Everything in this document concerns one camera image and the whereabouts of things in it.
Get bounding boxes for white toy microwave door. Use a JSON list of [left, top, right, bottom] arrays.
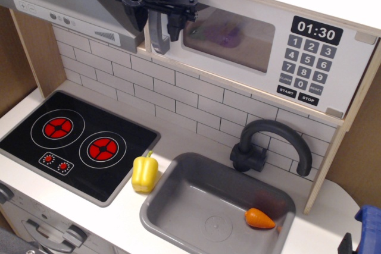
[[164, 0, 379, 118]]

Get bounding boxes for purple toy eggplant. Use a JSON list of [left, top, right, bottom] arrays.
[[188, 24, 243, 48]]

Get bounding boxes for grey toy range hood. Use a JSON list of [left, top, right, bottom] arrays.
[[1, 0, 144, 53]]

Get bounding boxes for black toy induction stove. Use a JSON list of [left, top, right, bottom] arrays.
[[1, 91, 160, 207]]

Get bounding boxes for yellow toy bell pepper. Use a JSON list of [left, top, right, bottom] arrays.
[[132, 150, 158, 193]]

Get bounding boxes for dark grey toy faucet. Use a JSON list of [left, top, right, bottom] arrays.
[[229, 119, 313, 177]]

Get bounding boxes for grey toy sink basin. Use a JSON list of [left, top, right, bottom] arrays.
[[140, 153, 296, 253]]

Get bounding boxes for orange toy carrot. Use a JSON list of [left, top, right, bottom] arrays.
[[245, 208, 276, 229]]

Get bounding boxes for grey toy oven door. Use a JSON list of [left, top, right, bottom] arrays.
[[1, 182, 124, 253]]

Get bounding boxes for blue plastic object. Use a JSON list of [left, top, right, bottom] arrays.
[[355, 205, 381, 254]]

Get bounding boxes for black object at edge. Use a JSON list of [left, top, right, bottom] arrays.
[[338, 233, 354, 254]]

